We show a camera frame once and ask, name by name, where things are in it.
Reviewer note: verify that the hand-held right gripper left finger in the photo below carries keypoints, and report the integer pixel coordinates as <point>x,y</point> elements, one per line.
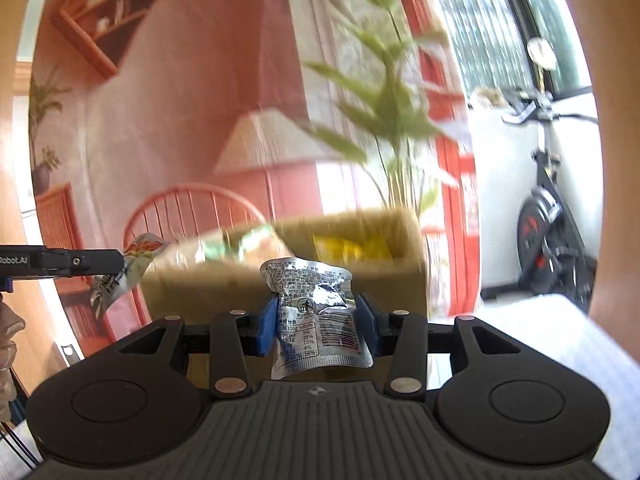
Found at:
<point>266,327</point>

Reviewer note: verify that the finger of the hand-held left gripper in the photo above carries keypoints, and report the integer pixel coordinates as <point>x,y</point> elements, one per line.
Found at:
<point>95,261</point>

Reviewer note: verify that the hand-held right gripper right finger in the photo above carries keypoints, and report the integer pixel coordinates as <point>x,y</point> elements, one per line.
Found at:
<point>370,327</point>

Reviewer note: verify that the white and red snack packet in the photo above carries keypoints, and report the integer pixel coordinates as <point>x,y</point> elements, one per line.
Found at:
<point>142,250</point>

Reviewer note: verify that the silver snack packet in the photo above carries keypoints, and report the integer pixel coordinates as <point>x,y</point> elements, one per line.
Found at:
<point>315,300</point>

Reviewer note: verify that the brown cardboard box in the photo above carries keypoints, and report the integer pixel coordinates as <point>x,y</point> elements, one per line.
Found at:
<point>210,285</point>

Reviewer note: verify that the yellow snack bag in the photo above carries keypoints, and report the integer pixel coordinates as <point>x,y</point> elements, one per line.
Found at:
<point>355,247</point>

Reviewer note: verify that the green snack bag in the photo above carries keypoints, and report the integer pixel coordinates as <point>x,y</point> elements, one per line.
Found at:
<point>240,245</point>

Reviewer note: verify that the person's left hand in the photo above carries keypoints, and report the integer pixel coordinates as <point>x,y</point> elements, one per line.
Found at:
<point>7,330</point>

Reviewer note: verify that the black exercise bike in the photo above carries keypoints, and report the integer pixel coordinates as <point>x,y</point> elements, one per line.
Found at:
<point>545,230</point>

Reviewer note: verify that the wooden panel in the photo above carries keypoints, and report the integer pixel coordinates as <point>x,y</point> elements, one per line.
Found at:
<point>615,160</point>

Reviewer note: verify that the white round hand fan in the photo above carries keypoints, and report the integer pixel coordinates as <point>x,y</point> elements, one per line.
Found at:
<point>541,55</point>

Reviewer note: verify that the black framed window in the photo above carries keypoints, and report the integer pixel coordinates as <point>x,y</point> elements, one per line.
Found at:
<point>490,25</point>

